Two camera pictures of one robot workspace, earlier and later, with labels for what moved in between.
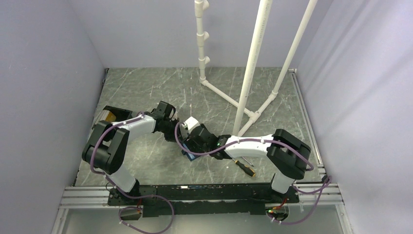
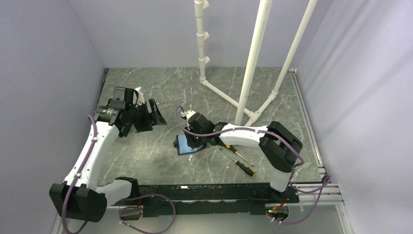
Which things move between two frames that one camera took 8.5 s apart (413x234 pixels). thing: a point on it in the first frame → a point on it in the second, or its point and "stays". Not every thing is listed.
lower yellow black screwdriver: (245, 167) stays
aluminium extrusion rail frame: (328, 194) stays
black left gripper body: (169, 129) → (138, 116)
